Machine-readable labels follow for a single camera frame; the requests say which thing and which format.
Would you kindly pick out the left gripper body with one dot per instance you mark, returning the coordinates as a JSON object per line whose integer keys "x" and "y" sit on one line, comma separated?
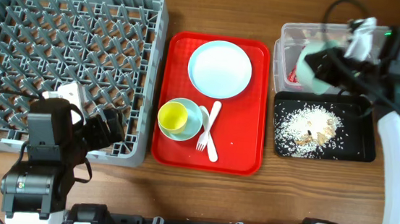
{"x": 94, "y": 135}

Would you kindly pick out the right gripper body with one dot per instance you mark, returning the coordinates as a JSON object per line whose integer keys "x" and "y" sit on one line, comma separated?
{"x": 367, "y": 71}

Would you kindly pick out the light green bowl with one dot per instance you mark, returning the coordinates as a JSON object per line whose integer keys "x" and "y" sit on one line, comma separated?
{"x": 305, "y": 75}

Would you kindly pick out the red snack wrapper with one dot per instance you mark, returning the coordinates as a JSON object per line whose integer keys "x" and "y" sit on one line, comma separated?
{"x": 292, "y": 76}

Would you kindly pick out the yellow plastic cup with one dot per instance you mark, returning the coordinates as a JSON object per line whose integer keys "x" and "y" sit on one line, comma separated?
{"x": 173, "y": 117}

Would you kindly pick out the rice and food scraps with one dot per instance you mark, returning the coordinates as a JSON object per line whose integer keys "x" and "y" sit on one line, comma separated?
{"x": 306, "y": 130}

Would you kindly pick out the small light blue plate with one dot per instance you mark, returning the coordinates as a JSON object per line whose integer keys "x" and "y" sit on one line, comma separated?
{"x": 193, "y": 123}

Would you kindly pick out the white plastic fork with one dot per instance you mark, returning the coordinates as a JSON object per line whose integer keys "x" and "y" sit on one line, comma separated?
{"x": 204, "y": 137}

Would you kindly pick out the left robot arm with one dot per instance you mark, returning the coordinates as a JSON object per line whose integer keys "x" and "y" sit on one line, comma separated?
{"x": 56, "y": 144}

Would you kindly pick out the grey dishwasher rack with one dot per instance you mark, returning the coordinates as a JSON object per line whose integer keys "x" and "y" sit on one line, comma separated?
{"x": 113, "y": 48}

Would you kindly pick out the clear plastic bin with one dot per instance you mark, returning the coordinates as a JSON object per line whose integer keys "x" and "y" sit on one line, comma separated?
{"x": 294, "y": 38}

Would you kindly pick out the black plastic tray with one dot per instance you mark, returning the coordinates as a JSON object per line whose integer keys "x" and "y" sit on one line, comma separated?
{"x": 356, "y": 113}

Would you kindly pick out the white plastic spoon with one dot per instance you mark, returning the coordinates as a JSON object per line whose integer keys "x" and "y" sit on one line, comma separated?
{"x": 212, "y": 153}

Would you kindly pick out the large light blue plate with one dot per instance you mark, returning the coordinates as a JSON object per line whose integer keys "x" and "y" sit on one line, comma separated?
{"x": 219, "y": 69}

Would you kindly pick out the red plastic tray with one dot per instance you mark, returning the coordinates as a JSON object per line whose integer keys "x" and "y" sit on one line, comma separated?
{"x": 238, "y": 131}

